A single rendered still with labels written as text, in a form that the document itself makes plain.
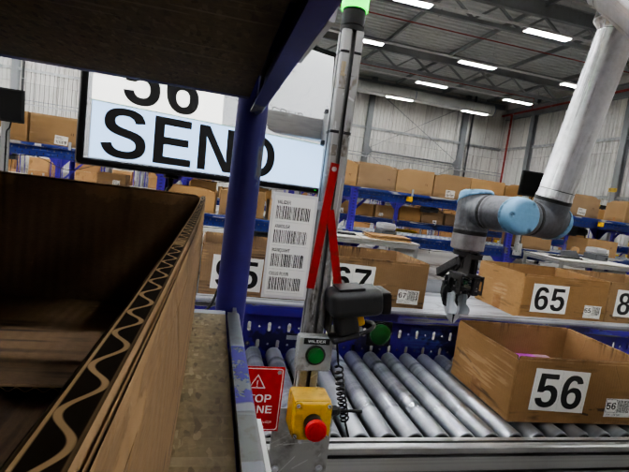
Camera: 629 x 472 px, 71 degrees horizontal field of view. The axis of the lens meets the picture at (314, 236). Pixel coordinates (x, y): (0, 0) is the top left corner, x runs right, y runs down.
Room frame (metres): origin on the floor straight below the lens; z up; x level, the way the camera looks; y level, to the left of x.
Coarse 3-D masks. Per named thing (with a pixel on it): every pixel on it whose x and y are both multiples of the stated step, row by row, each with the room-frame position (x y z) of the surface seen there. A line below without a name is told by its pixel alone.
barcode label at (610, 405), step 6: (606, 402) 1.10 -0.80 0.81; (612, 402) 1.11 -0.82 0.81; (618, 402) 1.11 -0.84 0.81; (624, 402) 1.11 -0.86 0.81; (606, 408) 1.10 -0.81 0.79; (612, 408) 1.11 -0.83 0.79; (618, 408) 1.11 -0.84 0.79; (624, 408) 1.12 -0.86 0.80; (606, 414) 1.11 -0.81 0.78; (612, 414) 1.11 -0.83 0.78; (618, 414) 1.11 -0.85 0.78; (624, 414) 1.12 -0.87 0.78
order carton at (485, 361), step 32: (480, 352) 1.20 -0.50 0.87; (512, 352) 1.08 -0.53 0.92; (544, 352) 1.40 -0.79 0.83; (576, 352) 1.36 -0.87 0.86; (608, 352) 1.25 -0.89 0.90; (480, 384) 1.18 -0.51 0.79; (512, 384) 1.06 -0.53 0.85; (608, 384) 1.10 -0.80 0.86; (512, 416) 1.05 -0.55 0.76; (544, 416) 1.07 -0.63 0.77; (576, 416) 1.09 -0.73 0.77
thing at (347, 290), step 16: (336, 288) 0.80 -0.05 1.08; (352, 288) 0.79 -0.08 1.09; (368, 288) 0.80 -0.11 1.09; (384, 288) 0.82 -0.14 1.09; (336, 304) 0.78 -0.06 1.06; (352, 304) 0.78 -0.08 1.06; (368, 304) 0.79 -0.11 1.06; (384, 304) 0.80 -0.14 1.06; (336, 320) 0.80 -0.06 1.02; (352, 320) 0.80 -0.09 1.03; (336, 336) 0.80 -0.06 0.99; (352, 336) 0.79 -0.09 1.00
